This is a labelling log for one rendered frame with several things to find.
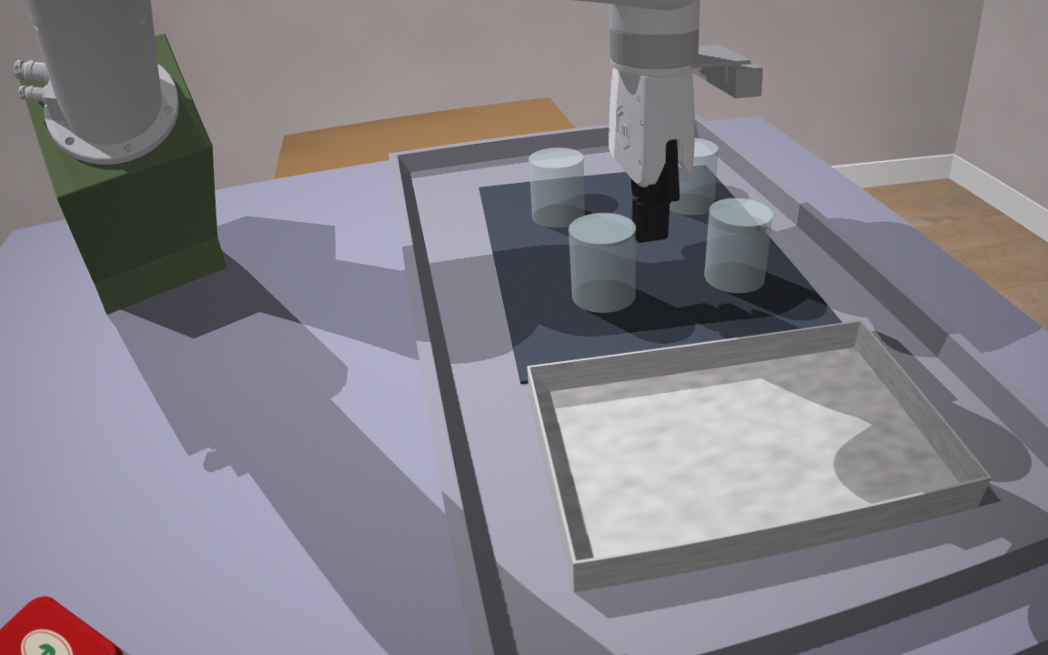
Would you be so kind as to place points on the translucent grey cylinder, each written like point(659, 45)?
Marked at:
point(602, 248)
point(738, 241)
point(698, 193)
point(556, 186)

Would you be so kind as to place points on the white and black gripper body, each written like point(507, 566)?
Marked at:
point(648, 108)

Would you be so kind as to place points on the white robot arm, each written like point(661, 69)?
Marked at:
point(104, 104)

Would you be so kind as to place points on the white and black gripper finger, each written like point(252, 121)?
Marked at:
point(635, 189)
point(652, 213)

